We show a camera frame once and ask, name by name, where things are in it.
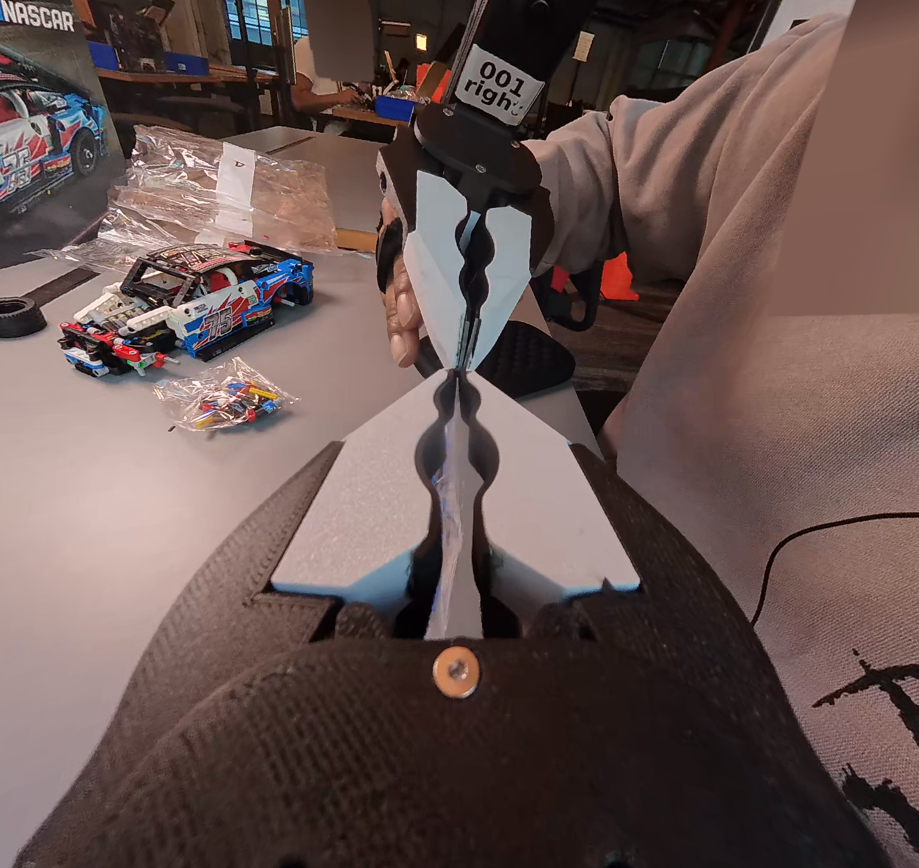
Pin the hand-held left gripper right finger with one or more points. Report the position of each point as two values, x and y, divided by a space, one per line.
553 516

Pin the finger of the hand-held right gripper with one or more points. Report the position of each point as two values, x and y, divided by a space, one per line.
434 251
510 258

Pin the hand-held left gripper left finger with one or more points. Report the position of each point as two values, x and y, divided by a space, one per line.
359 516

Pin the small clear bag of parts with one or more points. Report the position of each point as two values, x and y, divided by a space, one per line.
452 495
222 398

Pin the large clear numbered parts bag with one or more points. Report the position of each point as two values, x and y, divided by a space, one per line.
237 186

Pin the partly built lego race car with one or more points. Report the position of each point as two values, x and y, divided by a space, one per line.
201 308

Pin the person's right forearm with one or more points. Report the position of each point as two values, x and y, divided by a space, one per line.
682 150

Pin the black lego set box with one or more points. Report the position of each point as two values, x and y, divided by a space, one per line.
50 129

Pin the person's right hand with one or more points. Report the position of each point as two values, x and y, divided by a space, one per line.
406 315

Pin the small blue tray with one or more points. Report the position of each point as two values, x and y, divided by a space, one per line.
395 108

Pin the black padded armrest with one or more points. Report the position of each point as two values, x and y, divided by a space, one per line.
531 365

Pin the orange chair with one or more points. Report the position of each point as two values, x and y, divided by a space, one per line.
619 283

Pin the person's beige sweatshirt torso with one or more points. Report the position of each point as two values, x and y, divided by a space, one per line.
754 487

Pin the black white marker sign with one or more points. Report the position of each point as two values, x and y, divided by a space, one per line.
797 10

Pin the black rubber tyre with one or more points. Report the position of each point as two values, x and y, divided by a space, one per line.
20 319

